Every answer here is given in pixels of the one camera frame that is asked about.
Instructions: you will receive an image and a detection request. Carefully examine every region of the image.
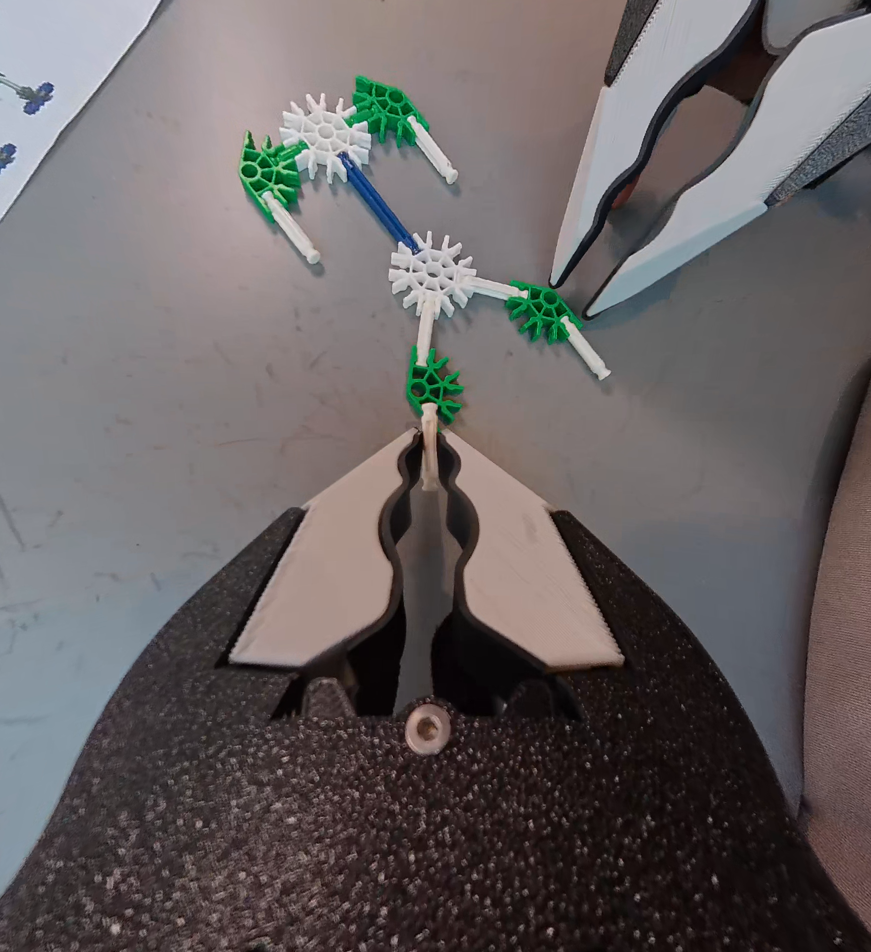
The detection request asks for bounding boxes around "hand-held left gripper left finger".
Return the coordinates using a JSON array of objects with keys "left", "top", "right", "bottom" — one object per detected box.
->
[{"left": 227, "top": 428, "right": 425, "bottom": 681}]

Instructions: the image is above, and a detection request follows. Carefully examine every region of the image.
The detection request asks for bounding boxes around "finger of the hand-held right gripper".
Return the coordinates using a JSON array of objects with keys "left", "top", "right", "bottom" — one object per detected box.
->
[
  {"left": 549, "top": 0, "right": 762, "bottom": 291},
  {"left": 581, "top": 0, "right": 871, "bottom": 322}
]

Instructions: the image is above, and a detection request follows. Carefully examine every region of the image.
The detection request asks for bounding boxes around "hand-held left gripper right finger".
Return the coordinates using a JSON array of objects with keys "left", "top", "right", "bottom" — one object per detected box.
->
[{"left": 435, "top": 430, "right": 626, "bottom": 675}]

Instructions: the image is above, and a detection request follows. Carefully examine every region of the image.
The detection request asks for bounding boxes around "green fan toy connector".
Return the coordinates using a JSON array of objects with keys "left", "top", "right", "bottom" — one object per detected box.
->
[
  {"left": 505, "top": 280, "right": 585, "bottom": 345},
  {"left": 403, "top": 345, "right": 467, "bottom": 433}
]

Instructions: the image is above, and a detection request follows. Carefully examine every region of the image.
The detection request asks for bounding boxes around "white snowflake toy connector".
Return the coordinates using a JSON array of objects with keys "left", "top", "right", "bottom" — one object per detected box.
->
[{"left": 388, "top": 231, "right": 478, "bottom": 321}]

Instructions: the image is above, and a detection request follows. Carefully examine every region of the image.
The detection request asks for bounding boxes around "green white toy connector assembly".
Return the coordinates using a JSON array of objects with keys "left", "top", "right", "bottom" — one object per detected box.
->
[{"left": 238, "top": 74, "right": 460, "bottom": 266}]

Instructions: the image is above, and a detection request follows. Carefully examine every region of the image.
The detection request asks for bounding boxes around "grey desk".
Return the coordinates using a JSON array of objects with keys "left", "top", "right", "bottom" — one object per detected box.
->
[{"left": 0, "top": 0, "right": 871, "bottom": 923}]

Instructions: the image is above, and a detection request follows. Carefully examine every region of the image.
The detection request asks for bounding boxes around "person's right hand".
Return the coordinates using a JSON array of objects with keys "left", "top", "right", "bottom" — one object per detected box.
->
[{"left": 702, "top": 30, "right": 773, "bottom": 105}]

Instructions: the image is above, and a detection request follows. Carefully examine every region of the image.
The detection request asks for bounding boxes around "folded paper instruction sheet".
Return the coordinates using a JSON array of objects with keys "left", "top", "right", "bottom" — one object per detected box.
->
[{"left": 0, "top": 0, "right": 163, "bottom": 274}]

